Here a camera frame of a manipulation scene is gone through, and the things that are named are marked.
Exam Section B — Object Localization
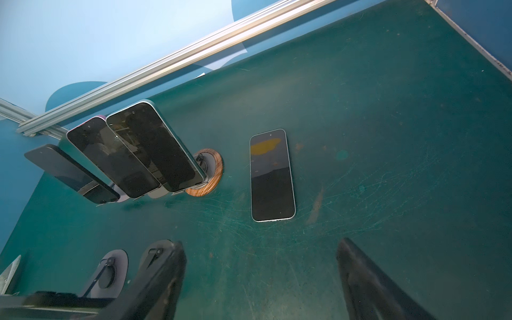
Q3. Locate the green phone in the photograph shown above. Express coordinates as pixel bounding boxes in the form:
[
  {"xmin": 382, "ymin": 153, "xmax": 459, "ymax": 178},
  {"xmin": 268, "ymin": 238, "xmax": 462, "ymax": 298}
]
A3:
[{"xmin": 249, "ymin": 128, "xmax": 296, "ymax": 223}]

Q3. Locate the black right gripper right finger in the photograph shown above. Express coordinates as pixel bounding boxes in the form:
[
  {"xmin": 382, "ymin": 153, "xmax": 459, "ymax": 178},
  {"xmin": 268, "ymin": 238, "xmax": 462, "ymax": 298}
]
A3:
[{"xmin": 337, "ymin": 238, "xmax": 434, "ymax": 319}]

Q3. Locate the pink phone back middle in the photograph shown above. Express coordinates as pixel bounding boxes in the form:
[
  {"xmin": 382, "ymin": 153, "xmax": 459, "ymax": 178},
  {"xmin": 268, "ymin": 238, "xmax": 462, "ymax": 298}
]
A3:
[{"xmin": 66, "ymin": 116, "xmax": 161, "ymax": 198}]

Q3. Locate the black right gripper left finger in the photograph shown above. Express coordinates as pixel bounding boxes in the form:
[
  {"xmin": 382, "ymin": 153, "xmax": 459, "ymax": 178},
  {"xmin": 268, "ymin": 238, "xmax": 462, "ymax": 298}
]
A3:
[{"xmin": 89, "ymin": 241, "xmax": 187, "ymax": 319}]

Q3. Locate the aluminium frame rail back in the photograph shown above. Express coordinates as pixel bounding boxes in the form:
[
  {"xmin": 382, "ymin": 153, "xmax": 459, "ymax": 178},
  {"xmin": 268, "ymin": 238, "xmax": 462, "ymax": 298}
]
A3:
[{"xmin": 1, "ymin": 0, "xmax": 331, "ymax": 137}]

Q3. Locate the grey stand back middle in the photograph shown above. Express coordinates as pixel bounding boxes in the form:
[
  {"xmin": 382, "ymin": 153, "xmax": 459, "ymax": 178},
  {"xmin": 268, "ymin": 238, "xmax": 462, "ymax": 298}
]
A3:
[{"xmin": 147, "ymin": 186, "xmax": 169, "ymax": 199}]

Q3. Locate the silver phone front left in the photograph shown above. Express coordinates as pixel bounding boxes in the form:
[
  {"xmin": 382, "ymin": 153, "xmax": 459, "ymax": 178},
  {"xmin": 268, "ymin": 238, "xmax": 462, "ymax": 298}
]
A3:
[{"xmin": 1, "ymin": 291, "xmax": 114, "ymax": 319}]

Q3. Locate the grey stand front left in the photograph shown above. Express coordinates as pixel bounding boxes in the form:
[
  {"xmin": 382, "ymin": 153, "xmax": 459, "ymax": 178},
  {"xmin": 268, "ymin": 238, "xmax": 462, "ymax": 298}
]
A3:
[{"xmin": 78, "ymin": 249, "xmax": 129, "ymax": 299}]

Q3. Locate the grey stand front middle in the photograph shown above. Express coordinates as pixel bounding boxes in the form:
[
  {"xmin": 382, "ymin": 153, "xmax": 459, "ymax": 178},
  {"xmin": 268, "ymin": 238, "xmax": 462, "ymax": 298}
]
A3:
[{"xmin": 138, "ymin": 239, "xmax": 175, "ymax": 271}]

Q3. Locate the grey stand back left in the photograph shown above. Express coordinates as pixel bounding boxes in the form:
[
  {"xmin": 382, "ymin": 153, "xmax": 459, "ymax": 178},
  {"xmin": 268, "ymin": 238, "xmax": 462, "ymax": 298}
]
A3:
[{"xmin": 113, "ymin": 185, "xmax": 130, "ymax": 203}]

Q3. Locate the black phone back left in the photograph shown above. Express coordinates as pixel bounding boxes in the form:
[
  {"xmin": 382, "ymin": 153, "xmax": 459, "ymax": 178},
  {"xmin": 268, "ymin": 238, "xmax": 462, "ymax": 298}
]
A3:
[{"xmin": 24, "ymin": 144, "xmax": 120, "ymax": 205}]

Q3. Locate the wooden ring phone stand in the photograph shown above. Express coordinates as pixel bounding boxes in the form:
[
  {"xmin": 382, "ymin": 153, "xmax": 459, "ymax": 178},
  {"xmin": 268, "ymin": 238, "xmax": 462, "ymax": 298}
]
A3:
[{"xmin": 185, "ymin": 149, "xmax": 224, "ymax": 197}]

